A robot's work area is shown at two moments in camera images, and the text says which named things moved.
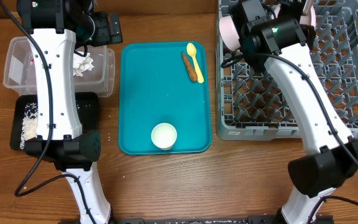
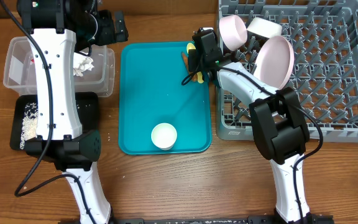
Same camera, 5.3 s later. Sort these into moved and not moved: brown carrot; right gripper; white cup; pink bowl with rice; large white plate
Moved: large white plate; right gripper
Not moved: brown carrot; white cup; pink bowl with rice
